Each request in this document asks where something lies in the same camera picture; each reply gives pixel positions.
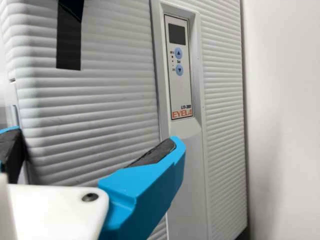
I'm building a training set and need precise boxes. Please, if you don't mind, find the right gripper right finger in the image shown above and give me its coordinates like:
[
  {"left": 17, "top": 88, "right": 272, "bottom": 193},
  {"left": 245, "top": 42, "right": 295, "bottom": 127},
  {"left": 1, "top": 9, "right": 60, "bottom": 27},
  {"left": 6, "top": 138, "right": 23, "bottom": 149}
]
[{"left": 97, "top": 135, "right": 188, "bottom": 240}]

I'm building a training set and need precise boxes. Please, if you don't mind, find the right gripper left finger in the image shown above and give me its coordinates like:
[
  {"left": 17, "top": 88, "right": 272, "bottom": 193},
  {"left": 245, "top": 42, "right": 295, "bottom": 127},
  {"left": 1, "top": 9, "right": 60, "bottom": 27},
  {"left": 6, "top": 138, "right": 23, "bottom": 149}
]
[{"left": 0, "top": 125, "right": 27, "bottom": 175}]

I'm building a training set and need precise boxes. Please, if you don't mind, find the incubator door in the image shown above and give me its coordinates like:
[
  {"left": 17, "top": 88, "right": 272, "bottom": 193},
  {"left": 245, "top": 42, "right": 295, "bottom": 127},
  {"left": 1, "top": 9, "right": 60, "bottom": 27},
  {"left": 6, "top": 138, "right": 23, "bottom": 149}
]
[{"left": 0, "top": 0, "right": 248, "bottom": 240}]

